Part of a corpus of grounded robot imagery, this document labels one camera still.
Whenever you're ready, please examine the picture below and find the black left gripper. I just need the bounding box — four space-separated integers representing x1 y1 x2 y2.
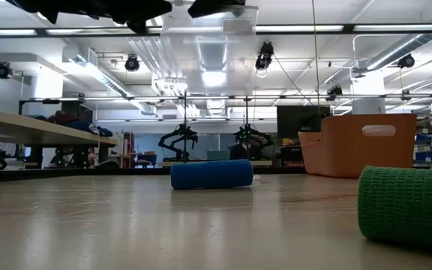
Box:
5 0 173 35

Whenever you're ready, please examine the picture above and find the blue elastic bandage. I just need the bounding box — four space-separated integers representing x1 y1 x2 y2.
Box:
169 159 254 191

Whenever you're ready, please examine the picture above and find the orange plastic bin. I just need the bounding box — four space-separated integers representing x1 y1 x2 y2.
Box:
297 113 419 179

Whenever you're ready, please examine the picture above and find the green elastic bandage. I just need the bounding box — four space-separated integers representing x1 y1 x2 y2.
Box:
357 160 432 253

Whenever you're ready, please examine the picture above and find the dark clothes pile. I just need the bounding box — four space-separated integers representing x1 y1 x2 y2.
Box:
46 110 114 138

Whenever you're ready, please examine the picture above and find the large black screen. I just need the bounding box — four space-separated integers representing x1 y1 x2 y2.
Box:
276 106 332 140

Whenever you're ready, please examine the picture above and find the teal box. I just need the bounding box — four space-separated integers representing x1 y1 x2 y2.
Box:
206 150 231 161

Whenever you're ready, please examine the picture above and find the wooden workbench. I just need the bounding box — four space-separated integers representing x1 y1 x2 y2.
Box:
0 104 119 168

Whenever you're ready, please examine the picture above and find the long wooden table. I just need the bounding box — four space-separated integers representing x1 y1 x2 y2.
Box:
158 160 273 169

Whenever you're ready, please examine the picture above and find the black ceiling camera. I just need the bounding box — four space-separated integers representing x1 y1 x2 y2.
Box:
255 40 275 71

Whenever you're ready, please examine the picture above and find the thin black station frame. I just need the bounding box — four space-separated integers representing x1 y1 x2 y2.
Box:
183 91 250 166
18 97 89 117

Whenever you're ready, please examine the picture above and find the thin hanging cable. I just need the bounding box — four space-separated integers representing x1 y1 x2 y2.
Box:
310 0 321 113

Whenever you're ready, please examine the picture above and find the black frame beam with lights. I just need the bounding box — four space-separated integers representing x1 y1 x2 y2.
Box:
0 22 432 38

